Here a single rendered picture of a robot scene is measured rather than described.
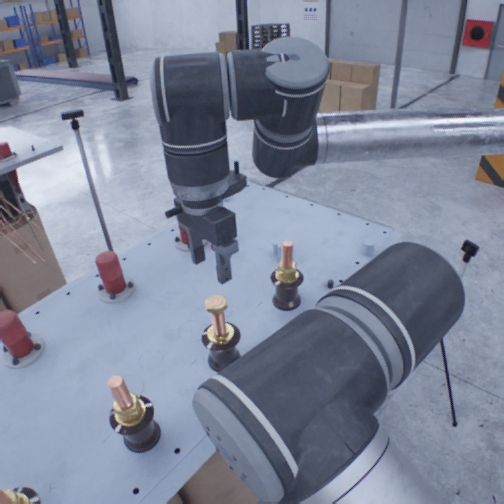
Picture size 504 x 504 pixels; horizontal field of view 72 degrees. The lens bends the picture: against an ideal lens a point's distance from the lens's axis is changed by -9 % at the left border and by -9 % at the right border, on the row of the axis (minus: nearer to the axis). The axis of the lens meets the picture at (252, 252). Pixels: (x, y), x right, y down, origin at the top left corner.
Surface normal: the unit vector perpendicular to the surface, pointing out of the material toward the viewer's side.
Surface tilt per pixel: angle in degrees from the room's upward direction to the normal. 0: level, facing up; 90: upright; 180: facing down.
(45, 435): 0
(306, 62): 35
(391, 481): 25
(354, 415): 30
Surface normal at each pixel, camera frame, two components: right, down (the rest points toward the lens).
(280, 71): -0.04, -0.24
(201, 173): 0.19, 0.57
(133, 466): -0.04, -0.80
